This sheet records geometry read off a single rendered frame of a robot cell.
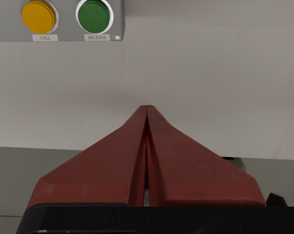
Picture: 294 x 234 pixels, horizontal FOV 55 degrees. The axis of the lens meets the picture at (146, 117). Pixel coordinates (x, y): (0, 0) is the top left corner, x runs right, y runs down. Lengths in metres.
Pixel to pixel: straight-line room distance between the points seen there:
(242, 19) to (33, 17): 0.32
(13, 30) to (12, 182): 1.79
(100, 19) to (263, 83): 0.34
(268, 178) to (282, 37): 1.64
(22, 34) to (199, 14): 0.27
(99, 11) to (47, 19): 0.07
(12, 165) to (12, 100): 1.45
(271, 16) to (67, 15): 0.32
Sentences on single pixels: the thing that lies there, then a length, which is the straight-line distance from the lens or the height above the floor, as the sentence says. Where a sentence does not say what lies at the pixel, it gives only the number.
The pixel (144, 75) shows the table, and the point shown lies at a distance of 0.53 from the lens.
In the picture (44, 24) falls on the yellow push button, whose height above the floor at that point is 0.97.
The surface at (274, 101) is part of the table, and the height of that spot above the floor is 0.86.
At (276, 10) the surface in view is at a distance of 0.53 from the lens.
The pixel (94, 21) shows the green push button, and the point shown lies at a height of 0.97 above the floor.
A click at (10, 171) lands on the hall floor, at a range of 2.09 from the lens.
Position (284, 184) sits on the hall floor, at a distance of 2.20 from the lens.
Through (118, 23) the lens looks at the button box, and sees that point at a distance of 0.39.
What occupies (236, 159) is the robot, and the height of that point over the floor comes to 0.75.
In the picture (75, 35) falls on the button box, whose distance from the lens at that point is 0.40.
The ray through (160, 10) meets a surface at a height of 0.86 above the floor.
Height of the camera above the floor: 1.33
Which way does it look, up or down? 56 degrees down
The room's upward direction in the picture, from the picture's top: 180 degrees clockwise
